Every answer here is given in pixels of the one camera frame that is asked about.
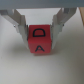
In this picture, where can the pink block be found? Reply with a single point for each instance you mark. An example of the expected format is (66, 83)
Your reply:
(39, 38)

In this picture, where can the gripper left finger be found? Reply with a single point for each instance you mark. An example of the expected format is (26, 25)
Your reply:
(19, 23)

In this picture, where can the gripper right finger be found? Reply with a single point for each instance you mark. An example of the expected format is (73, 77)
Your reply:
(58, 23)

